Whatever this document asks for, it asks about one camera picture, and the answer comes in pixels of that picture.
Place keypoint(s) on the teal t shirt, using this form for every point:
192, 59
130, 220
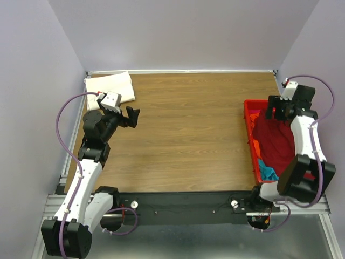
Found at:
266, 173

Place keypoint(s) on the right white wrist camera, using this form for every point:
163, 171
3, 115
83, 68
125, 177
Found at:
289, 88

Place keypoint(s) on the orange t shirt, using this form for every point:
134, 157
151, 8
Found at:
253, 117

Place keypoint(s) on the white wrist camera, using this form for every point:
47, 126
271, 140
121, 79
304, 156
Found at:
289, 88
109, 101

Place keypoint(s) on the dark red t shirt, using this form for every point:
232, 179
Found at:
276, 142

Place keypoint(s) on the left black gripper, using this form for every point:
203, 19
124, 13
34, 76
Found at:
126, 121

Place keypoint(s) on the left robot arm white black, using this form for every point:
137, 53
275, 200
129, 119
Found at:
69, 233

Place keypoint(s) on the red plastic bin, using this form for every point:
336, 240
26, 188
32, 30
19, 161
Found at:
250, 106

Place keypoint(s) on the folded white t shirt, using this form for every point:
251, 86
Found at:
117, 83

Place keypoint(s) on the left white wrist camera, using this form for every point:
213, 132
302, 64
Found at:
109, 101

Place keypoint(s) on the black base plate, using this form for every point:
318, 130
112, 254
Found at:
182, 208

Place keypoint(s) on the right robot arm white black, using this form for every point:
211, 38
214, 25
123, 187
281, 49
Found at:
308, 174

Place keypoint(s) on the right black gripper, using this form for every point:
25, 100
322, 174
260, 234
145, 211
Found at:
273, 102

